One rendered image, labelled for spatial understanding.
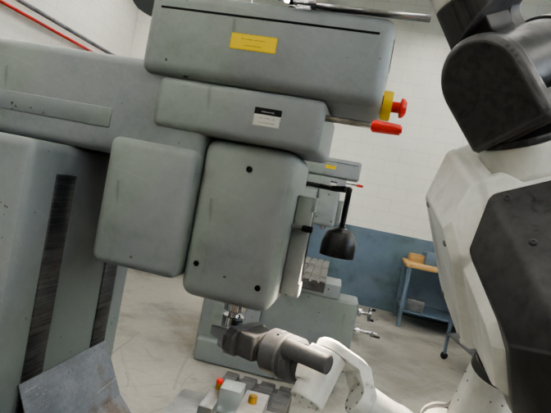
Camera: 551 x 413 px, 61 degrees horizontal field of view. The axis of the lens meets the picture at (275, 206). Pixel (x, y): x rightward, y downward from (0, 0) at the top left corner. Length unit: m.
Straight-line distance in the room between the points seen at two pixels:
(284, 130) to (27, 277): 0.57
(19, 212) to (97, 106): 0.26
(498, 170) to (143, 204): 0.65
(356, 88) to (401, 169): 6.66
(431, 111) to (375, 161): 1.13
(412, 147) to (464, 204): 7.02
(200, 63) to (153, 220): 0.32
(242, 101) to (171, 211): 0.25
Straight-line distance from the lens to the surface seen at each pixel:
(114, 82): 1.03
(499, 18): 0.59
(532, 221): 0.53
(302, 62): 0.89
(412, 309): 6.89
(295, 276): 0.98
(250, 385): 1.62
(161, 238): 0.94
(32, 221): 1.00
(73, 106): 1.06
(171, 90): 0.96
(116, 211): 0.99
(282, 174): 0.89
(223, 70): 0.92
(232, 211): 0.91
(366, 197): 7.48
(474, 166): 0.59
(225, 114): 0.91
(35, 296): 1.06
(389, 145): 7.54
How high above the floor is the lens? 1.56
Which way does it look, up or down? 2 degrees down
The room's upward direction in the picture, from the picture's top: 11 degrees clockwise
